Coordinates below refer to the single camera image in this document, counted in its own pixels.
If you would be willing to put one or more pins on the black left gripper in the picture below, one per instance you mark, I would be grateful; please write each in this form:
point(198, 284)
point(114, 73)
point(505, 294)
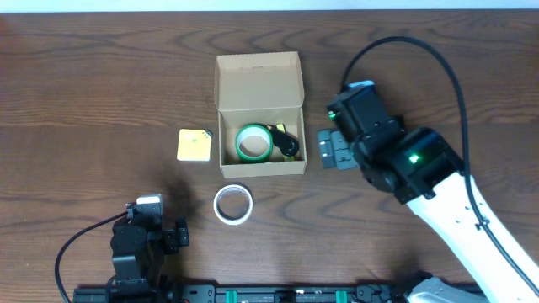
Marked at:
point(178, 236)

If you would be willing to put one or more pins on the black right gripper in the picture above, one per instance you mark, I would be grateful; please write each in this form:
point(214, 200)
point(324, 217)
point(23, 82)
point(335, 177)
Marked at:
point(331, 144)

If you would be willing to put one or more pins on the white tape roll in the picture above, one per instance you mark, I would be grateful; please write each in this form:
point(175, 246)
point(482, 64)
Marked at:
point(228, 189)

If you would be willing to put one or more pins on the black yellow correction tape dispenser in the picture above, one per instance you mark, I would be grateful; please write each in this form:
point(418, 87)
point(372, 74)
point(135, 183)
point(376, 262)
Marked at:
point(287, 144)

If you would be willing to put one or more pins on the yellow sticky note pad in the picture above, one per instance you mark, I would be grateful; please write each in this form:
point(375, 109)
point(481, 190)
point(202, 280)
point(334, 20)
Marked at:
point(194, 145)

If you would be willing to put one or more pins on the brown cardboard box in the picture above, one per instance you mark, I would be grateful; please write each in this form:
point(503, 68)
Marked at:
point(259, 89)

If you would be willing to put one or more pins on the green tape roll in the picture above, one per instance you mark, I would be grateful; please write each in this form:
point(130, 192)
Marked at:
point(254, 143)

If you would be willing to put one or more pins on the yellow highlighter pen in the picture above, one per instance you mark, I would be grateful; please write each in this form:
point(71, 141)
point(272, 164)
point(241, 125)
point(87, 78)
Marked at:
point(281, 128)

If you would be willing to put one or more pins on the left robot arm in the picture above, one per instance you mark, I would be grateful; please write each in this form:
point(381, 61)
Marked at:
point(139, 246)

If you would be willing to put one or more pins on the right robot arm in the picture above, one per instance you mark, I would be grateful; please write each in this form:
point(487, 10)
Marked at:
point(424, 173)

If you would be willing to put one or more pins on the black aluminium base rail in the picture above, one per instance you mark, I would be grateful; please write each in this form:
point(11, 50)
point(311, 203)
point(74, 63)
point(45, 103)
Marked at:
point(205, 293)

